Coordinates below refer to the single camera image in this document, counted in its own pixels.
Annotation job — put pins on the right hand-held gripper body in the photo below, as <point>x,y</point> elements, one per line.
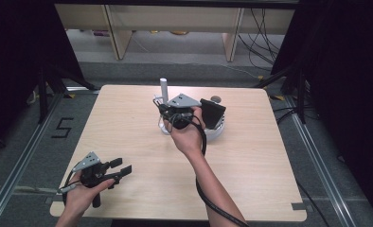
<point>181,108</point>

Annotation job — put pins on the person's right hand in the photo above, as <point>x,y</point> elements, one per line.
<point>187,138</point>

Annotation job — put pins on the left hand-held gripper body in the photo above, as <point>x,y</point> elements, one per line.
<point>93,171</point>

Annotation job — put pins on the dark round table hole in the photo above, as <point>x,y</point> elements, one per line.
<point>216,99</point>

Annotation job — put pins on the black metal stand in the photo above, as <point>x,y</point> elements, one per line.
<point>43,94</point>
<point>300,94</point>

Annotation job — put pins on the white stand with hooks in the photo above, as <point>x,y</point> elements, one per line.
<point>163,90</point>

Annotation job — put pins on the black cloth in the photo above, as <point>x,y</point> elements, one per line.
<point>211,112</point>

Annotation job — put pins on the black curtain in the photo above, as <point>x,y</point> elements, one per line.
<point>348,78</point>
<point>14,63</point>

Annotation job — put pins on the metal floor rail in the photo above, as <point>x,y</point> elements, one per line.
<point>20,164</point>
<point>320,164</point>

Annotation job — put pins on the person's left hand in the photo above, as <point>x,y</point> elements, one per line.
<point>77,198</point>

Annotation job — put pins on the white bowl with silver rim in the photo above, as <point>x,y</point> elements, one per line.
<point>217,127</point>

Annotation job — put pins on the silver key bunch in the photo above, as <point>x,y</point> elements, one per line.
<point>160,119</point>

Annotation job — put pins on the light wooden desk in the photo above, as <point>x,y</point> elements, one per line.
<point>175,15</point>

